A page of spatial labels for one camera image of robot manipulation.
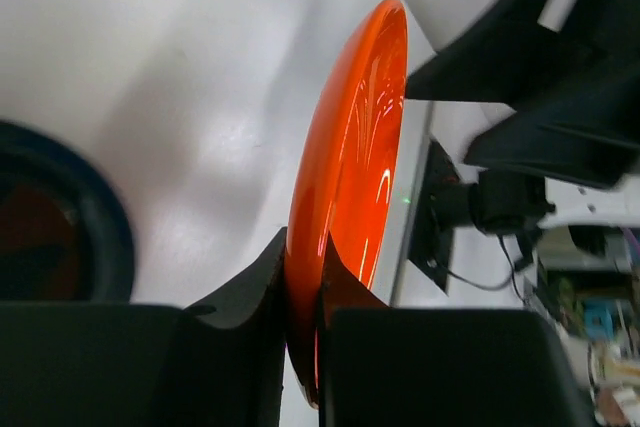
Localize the black plastic plate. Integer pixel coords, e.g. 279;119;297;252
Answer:
1;121;136;302

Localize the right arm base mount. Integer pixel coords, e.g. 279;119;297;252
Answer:
408;139;470;293

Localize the orange plastic plate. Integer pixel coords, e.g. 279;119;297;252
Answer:
284;0;408;406

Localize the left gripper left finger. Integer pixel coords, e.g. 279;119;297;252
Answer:
1;231;286;426

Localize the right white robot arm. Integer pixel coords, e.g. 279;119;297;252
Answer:
405;0;639;249

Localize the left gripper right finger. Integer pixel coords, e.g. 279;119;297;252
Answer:
317;246;591;426

